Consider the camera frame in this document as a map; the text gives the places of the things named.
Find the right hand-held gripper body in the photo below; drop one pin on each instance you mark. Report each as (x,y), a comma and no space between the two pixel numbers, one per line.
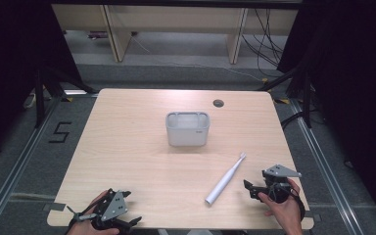
(279,170)

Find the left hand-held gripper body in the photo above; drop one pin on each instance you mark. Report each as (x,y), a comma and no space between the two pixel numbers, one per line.
(114,206)

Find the white electric toothbrush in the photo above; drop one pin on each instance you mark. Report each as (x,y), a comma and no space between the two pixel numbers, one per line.
(223,185)

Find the white plastic storage box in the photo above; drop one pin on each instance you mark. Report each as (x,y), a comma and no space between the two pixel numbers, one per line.
(187,135)

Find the person's right hand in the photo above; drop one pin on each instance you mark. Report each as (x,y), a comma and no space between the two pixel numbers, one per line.
(287,213)

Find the person's left hand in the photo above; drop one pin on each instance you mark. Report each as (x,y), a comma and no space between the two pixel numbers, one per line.
(84,230)

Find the grey tape piece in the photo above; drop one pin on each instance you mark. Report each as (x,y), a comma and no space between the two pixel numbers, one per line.
(314,217)
(54,206)

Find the yellow black tape piece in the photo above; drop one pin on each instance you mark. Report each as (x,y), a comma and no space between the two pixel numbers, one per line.
(282,101)
(67,99)

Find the black metal stand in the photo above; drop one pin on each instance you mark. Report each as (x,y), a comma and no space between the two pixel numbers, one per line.
(39,98)
(306,98)

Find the black curtain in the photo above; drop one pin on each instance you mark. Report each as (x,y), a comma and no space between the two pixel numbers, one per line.
(355,81)
(13,65)

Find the metal floor rail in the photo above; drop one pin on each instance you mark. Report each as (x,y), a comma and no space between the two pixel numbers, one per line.
(16,169)
(326,169)

